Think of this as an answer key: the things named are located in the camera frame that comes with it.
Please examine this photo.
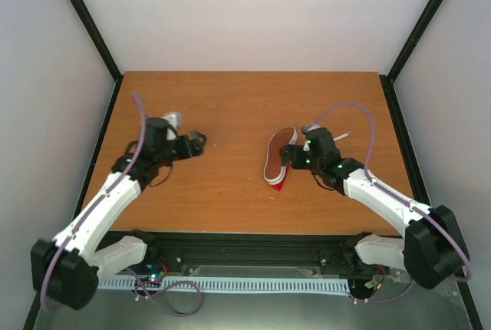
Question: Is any red canvas sneaker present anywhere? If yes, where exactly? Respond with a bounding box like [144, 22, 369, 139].
[263, 127, 298, 191]

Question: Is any white shoelace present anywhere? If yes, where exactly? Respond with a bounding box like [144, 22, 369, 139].
[333, 131, 351, 142]

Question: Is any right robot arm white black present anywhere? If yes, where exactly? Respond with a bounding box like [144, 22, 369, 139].
[278, 125, 471, 289]

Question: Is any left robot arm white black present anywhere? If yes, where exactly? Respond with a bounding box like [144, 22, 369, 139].
[31, 112, 206, 310]

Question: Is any green lit circuit board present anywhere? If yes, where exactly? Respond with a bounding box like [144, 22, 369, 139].
[143, 260, 168, 288]

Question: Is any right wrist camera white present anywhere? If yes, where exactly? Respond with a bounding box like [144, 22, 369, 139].
[302, 123, 320, 152]

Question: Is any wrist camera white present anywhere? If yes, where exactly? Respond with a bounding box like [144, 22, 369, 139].
[302, 123, 320, 152]
[163, 111, 183, 129]

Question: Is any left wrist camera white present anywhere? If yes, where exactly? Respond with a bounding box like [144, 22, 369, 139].
[163, 111, 183, 129]

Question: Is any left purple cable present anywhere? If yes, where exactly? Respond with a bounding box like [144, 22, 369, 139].
[40, 91, 150, 312]

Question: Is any right black frame post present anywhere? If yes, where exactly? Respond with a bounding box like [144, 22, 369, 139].
[386, 0, 467, 82]

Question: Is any black frame post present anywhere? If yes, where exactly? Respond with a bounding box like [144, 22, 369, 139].
[69, 0, 123, 84]
[386, 0, 467, 82]

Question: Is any black aluminium rail base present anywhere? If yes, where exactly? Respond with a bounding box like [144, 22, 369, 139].
[95, 229, 407, 292]

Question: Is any light blue cable duct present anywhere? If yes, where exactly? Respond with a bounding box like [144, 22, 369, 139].
[98, 275, 350, 296]

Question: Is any left black frame post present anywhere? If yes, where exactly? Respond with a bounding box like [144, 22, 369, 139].
[69, 0, 123, 84]

